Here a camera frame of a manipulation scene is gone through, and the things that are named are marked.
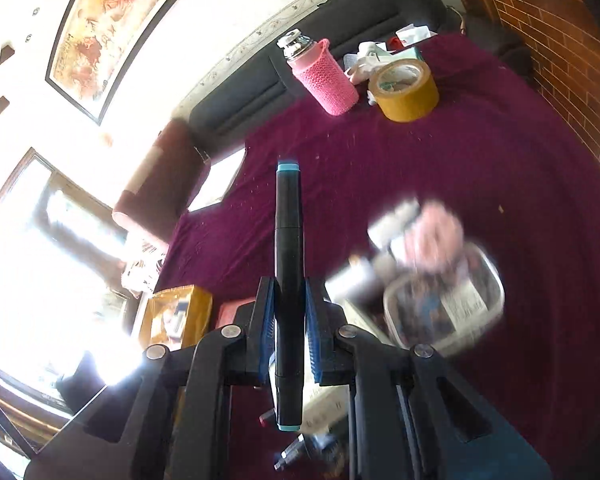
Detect bottle with pink knitted sleeve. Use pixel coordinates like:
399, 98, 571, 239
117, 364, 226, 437
276, 30, 360, 117

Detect maroon bolster pillow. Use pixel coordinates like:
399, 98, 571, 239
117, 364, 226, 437
112, 119, 207, 256

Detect yellow packet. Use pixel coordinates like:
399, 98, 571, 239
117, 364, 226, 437
139, 285, 214, 352

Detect wooden framed window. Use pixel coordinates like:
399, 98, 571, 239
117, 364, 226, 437
0, 147, 146, 441

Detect white plastic bag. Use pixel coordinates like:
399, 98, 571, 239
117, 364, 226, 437
343, 40, 396, 83

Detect brown brick-pattern wooden cabinet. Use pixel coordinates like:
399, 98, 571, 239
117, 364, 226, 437
440, 0, 600, 201

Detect white bottle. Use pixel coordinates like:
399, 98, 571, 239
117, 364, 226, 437
367, 200, 422, 252

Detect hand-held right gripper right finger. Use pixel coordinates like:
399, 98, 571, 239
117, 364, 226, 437
304, 279, 552, 480

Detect framed wall painting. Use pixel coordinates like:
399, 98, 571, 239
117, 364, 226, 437
45, 0, 216, 126

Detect yellow tape roll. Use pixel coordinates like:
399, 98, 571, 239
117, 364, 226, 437
367, 58, 440, 123

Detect dark grey sofa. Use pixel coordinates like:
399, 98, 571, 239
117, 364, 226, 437
187, 0, 462, 137

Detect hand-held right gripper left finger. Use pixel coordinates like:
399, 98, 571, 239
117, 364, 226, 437
25, 277, 282, 480

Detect pink fluffy item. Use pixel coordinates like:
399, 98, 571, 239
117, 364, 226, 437
409, 200, 466, 272

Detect white paper sheet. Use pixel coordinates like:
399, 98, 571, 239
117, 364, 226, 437
187, 147, 247, 213

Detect white tube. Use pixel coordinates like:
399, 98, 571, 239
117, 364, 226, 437
325, 255, 397, 307

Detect black marker pen teal caps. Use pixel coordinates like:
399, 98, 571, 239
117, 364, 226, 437
274, 160, 303, 432

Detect red packet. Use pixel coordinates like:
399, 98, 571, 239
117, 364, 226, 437
215, 300, 257, 327

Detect white tissue paper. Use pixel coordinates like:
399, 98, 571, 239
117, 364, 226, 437
399, 24, 439, 44

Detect clear plastic container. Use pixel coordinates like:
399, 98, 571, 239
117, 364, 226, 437
382, 240, 506, 359

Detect teal box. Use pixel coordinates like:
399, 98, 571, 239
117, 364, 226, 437
390, 47, 429, 64

